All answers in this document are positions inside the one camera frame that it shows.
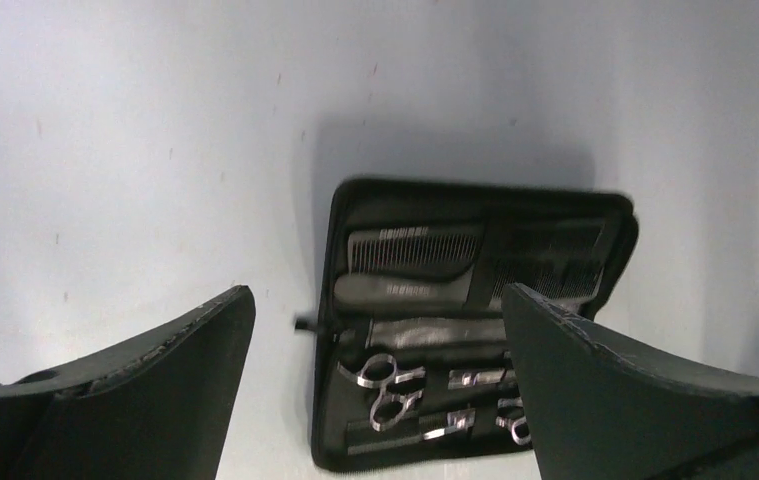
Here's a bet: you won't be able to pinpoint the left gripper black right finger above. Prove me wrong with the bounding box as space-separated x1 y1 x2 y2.
503 284 759 479

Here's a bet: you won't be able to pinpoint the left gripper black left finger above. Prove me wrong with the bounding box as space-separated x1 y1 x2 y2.
0 286 256 479

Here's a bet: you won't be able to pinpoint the black straight barber comb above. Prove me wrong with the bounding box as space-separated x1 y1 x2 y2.
345 219 609 309

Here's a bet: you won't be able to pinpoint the black zippered tool case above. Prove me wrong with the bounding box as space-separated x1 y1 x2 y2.
310 177 638 473

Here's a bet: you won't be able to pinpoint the black handled styling comb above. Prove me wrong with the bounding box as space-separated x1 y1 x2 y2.
326 262 494 312

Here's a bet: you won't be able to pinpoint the silver thinning scissors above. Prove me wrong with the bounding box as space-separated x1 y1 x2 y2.
345 396 533 458

